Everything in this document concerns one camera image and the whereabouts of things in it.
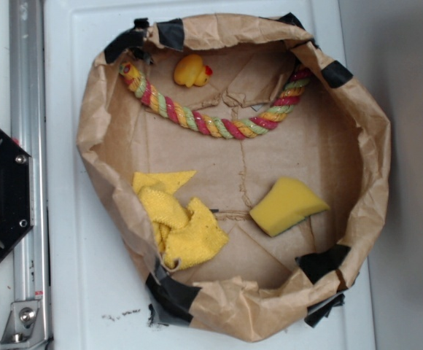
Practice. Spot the aluminium extrusion rail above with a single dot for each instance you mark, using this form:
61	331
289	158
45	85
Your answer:
31	257

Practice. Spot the yellow rubber duck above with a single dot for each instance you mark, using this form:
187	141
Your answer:
190	71

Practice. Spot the metal corner bracket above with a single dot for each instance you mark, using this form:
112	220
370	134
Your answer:
24	328

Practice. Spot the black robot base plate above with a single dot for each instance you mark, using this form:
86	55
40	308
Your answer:
0	197

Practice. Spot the brown paper bag basin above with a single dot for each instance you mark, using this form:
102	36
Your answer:
276	106

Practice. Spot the yellow cloth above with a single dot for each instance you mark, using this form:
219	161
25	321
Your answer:
186	236

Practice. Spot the yellow sponge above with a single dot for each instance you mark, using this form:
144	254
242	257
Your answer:
288	203

